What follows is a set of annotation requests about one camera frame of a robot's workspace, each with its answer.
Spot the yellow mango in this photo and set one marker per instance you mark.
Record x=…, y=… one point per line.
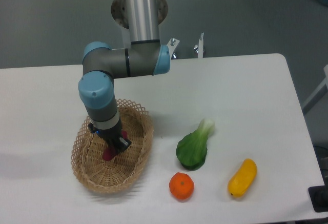
x=243, y=178

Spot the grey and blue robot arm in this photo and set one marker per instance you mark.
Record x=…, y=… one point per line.
x=102, y=65

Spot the orange tangerine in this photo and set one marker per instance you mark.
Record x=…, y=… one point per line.
x=181, y=186

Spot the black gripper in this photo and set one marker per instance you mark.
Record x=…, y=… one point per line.
x=112, y=136

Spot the white frame at right edge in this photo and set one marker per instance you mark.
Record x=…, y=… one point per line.
x=319, y=92

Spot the purple sweet potato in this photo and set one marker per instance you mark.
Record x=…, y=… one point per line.
x=116, y=146

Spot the oval wicker basket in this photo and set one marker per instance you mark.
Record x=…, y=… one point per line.
x=118, y=174

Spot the black box at table edge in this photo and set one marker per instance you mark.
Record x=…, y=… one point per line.
x=318, y=196

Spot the white metal base frame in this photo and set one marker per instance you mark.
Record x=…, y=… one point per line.
x=198, y=49

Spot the green bok choy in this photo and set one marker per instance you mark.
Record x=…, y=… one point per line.
x=191, y=151

